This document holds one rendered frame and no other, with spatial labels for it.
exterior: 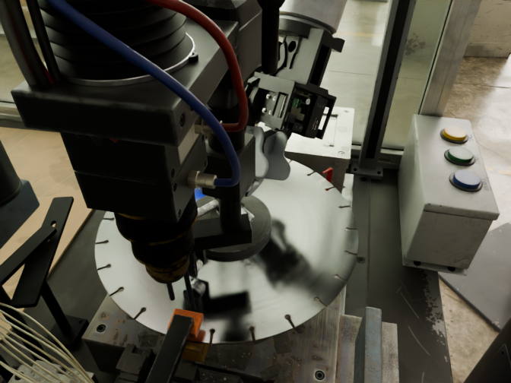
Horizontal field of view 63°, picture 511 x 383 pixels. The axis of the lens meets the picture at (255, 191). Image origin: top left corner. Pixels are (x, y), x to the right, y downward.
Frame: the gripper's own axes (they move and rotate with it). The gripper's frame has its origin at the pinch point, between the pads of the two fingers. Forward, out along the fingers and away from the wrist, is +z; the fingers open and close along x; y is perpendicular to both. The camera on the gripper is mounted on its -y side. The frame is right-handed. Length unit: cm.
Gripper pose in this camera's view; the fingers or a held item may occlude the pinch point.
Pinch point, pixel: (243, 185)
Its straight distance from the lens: 53.6
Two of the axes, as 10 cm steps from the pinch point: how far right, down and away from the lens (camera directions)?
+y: 5.9, 3.6, -7.2
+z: -2.9, 9.3, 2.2
